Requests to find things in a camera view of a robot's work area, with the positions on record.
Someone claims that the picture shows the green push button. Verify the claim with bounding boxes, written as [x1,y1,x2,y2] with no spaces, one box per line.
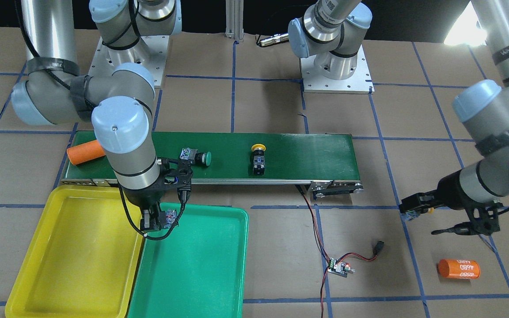
[166,209,178,229]
[179,148,212,167]

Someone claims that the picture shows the orange cylinder with 4680 label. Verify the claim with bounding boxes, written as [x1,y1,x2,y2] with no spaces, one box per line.
[437,258,481,280]

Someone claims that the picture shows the yellow plastic tray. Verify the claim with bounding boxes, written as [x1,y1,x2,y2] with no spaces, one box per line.
[5,185,143,318]

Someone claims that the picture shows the aluminium frame post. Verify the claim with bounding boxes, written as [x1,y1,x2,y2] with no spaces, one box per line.
[225,0,244,42]

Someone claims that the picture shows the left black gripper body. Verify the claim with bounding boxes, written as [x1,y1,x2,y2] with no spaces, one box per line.
[399,179,501,235]

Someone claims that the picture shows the black barrel plug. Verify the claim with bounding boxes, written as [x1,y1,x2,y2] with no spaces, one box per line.
[373,240,384,255]

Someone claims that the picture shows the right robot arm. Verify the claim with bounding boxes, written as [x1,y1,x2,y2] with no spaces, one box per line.
[11,0,193,240]

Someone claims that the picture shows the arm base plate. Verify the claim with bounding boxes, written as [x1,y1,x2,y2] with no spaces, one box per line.
[300,46,375,94]
[88,35,171,88]

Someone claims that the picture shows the green conveyor belt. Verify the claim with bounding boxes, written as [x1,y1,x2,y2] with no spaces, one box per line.
[59,132,365,198]

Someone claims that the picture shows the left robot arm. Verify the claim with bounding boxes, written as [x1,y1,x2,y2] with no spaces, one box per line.
[288,0,509,236]

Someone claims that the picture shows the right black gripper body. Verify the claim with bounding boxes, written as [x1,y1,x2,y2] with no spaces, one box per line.
[120,158,194,212]

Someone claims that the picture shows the small green controller board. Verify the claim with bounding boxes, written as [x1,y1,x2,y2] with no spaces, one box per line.
[327,257,355,278]

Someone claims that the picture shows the plain orange cylinder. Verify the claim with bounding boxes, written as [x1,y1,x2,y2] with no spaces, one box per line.
[66,140,105,166]

